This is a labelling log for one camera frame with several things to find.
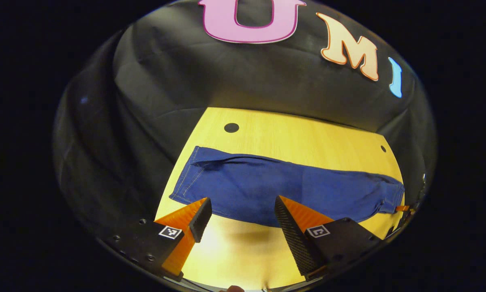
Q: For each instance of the blue denim jeans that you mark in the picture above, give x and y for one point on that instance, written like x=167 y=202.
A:
x=267 y=186

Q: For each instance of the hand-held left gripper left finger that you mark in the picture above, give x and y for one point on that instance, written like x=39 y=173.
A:
x=200 y=221

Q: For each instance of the black backdrop cloth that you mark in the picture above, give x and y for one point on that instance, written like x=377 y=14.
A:
x=226 y=73

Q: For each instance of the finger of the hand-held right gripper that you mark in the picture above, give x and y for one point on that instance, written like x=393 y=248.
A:
x=403 y=208

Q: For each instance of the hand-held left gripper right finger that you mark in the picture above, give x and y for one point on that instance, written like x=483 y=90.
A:
x=293 y=239

